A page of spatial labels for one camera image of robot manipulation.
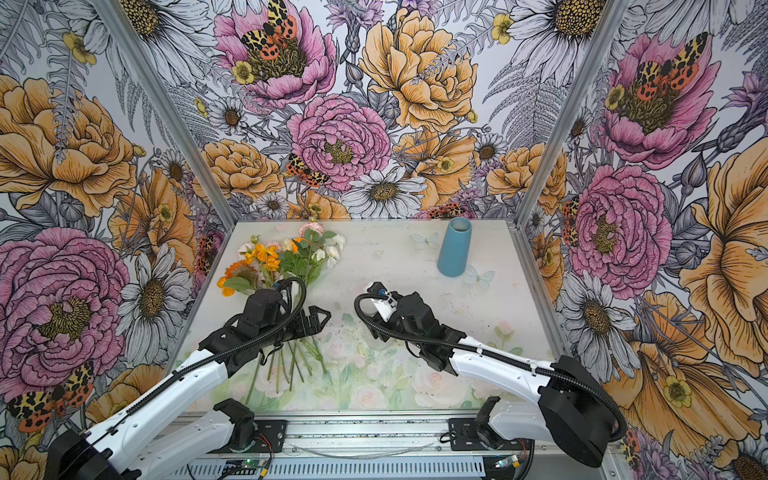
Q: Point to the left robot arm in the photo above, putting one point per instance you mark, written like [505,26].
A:
[109,449]

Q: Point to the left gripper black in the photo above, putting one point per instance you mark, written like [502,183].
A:
[302,321]

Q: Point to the orange marigold flower stem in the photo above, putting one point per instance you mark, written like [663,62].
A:
[239,277]

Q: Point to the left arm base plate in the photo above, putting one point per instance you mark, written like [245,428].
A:
[258,436]

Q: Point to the pink white flower bunch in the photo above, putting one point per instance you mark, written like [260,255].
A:
[312,251]

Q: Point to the teal ceramic vase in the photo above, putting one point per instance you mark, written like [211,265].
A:
[454,252]

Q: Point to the yellow orange poppy stem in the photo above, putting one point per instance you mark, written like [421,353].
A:
[262,261]

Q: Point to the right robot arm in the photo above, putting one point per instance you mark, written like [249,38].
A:
[535,400]

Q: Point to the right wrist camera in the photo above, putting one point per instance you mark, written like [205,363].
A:
[384,300]

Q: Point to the aluminium front rail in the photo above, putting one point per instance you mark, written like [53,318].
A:
[213,431]

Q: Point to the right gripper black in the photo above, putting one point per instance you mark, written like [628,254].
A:
[398,309]

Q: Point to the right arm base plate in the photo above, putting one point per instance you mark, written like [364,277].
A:
[465,434]

